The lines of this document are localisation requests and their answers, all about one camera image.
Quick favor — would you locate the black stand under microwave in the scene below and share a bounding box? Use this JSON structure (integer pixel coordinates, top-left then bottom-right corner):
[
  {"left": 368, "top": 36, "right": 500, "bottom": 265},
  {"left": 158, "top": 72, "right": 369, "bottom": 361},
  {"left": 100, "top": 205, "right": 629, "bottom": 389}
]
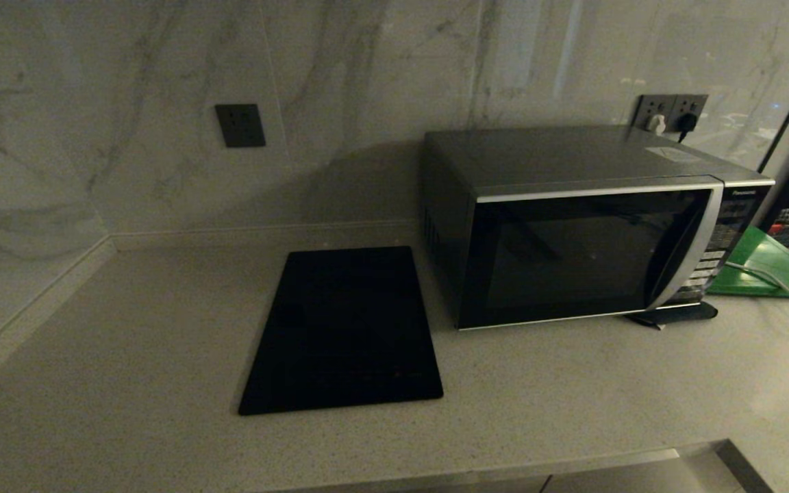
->
[{"left": 625, "top": 301, "right": 718, "bottom": 331}]

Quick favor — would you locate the dark single wall socket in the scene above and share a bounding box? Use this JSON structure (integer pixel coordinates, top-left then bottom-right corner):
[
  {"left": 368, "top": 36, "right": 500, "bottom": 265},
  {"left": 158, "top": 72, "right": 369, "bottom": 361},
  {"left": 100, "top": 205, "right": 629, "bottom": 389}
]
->
[{"left": 215, "top": 103, "right": 266, "bottom": 149}]

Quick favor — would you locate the black glass microwave door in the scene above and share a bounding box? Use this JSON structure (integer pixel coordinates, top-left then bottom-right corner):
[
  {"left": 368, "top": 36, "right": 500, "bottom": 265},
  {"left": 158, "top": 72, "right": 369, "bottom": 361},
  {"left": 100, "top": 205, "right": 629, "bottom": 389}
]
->
[{"left": 458, "top": 176, "right": 725, "bottom": 331}]

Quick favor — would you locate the black silver microwave oven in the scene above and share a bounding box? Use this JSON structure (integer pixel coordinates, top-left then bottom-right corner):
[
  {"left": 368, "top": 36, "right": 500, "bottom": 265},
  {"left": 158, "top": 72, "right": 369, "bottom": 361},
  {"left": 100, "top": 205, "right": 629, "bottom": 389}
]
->
[{"left": 422, "top": 125, "right": 776, "bottom": 331}]

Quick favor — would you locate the green cutting board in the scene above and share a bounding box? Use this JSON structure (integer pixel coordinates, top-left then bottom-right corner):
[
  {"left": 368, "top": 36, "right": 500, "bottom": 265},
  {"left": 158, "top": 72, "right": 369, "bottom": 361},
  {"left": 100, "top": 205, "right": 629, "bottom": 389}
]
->
[{"left": 707, "top": 226, "right": 789, "bottom": 299}]

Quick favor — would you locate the white power cable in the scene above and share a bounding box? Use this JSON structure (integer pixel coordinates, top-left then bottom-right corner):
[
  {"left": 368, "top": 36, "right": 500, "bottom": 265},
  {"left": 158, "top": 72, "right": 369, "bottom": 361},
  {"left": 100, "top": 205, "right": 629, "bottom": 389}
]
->
[{"left": 726, "top": 261, "right": 789, "bottom": 317}]

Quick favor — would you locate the black induction cooktop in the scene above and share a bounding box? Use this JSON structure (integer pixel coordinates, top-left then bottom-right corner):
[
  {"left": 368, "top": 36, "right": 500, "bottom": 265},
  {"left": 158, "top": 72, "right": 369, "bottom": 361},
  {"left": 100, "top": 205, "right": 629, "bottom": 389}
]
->
[{"left": 238, "top": 246, "right": 444, "bottom": 416}]

